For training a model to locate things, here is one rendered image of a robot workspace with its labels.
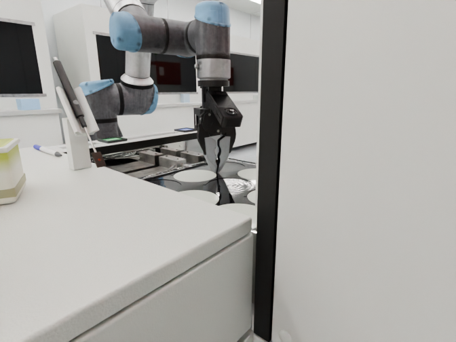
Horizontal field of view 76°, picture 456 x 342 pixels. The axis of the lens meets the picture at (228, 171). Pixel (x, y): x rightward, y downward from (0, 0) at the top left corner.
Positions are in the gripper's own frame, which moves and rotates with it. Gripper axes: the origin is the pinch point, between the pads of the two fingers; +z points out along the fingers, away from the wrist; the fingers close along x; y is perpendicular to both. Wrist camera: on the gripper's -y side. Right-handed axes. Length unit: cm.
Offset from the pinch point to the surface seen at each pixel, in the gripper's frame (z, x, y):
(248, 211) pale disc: 1.3, 2.3, -22.7
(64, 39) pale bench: -77, 72, 377
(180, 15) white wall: -145, -106, 509
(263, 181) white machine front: -9.4, 8.4, -38.9
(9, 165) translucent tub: -9.7, 33.1, -24.3
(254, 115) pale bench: 30, -229, 448
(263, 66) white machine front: -20.1, 8.6, -38.5
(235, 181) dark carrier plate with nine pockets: 1.4, -1.9, -6.8
